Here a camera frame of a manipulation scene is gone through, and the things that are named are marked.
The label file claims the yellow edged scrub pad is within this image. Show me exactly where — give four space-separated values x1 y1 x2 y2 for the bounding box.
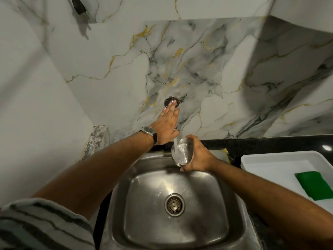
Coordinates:
210 148 230 163

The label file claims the person's left hand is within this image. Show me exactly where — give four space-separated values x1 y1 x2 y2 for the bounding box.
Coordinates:
150 101 180 146

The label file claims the person's right hand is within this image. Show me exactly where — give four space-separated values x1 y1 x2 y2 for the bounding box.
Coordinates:
180 135 218 172

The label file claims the black wall fixture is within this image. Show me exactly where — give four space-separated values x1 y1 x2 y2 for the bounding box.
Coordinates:
70 0 88 15

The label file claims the striped shirt sleeve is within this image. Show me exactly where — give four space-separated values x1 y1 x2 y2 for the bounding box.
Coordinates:
0 197 96 250

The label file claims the metal sink drain strainer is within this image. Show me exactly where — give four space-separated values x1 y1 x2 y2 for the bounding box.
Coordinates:
164 193 186 217

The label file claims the stainless steel sink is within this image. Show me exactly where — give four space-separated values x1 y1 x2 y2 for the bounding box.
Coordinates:
100 150 261 250

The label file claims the person's right forearm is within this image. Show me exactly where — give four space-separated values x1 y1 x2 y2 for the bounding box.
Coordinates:
209 159 333 250

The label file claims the clear drinking glass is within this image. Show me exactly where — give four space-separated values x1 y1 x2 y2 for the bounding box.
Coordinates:
171 139 194 168

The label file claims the green sponge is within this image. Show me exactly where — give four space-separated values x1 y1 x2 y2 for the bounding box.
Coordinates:
294 171 333 201

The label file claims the black strap wristwatch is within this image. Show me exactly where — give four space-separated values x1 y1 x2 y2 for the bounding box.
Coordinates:
139 126 158 146

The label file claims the white plastic tray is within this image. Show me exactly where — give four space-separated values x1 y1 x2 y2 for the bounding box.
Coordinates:
240 150 333 215

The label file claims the person's left forearm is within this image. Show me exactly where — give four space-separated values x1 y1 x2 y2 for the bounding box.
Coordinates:
32 131 154 220

